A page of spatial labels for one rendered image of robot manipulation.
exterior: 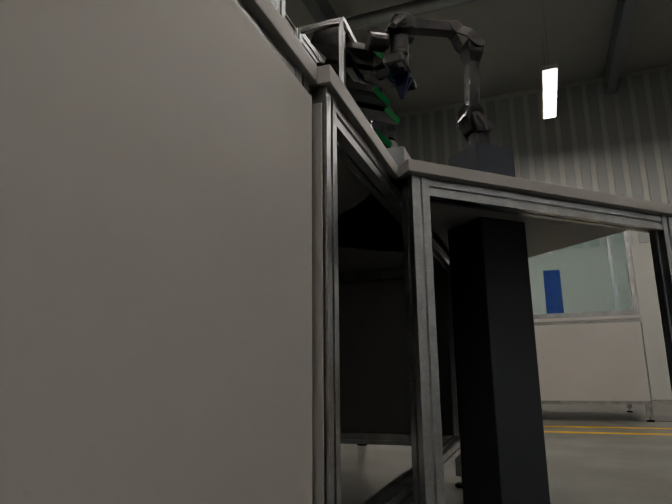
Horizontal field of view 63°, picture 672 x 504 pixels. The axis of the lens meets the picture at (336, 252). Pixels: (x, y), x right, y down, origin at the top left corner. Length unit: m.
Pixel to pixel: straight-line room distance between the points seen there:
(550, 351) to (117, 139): 5.14
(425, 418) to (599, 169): 9.63
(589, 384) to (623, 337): 0.51
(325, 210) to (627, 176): 9.95
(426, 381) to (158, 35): 0.86
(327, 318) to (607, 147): 10.15
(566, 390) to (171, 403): 5.06
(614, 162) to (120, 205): 10.40
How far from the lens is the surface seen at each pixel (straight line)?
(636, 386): 5.47
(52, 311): 0.38
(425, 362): 1.16
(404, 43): 1.81
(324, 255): 0.78
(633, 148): 10.80
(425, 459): 1.16
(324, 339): 0.76
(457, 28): 1.92
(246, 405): 0.58
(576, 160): 10.69
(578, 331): 5.44
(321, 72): 0.87
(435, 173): 1.24
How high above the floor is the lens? 0.40
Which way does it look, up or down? 13 degrees up
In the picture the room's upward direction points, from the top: 1 degrees counter-clockwise
